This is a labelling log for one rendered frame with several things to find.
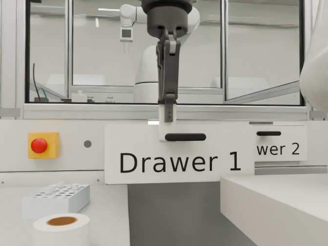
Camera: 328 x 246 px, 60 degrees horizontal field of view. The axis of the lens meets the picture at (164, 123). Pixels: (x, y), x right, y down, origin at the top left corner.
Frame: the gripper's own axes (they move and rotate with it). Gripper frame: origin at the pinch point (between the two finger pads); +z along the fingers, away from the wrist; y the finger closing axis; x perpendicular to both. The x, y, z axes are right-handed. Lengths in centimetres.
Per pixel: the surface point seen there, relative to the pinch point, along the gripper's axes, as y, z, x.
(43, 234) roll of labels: 15.9, 13.5, -17.3
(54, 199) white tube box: -0.8, 13.5, -20.0
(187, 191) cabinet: -32.9, 20.0, 10.8
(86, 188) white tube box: -10.0, 13.5, -15.8
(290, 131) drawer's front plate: -31, 2, 43
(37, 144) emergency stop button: -25.5, 5.1, -30.1
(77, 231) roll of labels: 15.3, 13.6, -13.4
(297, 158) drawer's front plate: -31, 11, 45
